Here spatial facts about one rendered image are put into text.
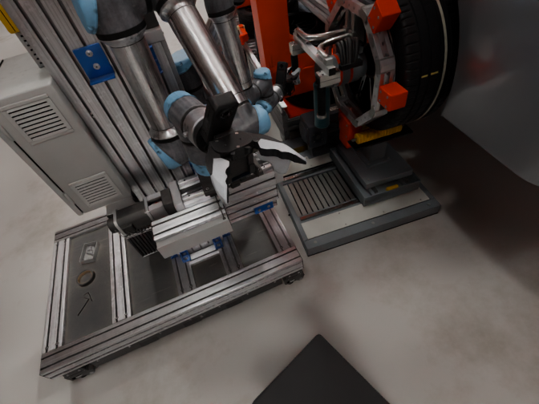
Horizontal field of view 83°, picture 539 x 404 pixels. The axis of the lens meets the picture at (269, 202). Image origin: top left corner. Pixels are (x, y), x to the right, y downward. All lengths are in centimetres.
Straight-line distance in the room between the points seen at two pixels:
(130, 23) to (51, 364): 146
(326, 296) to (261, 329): 37
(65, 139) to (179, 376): 115
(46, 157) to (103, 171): 16
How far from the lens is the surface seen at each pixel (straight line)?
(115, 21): 83
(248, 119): 76
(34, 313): 234
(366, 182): 187
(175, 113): 67
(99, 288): 187
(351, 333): 164
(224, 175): 47
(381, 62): 135
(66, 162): 121
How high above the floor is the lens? 156
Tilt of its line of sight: 48 degrees down
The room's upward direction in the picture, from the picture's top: 12 degrees counter-clockwise
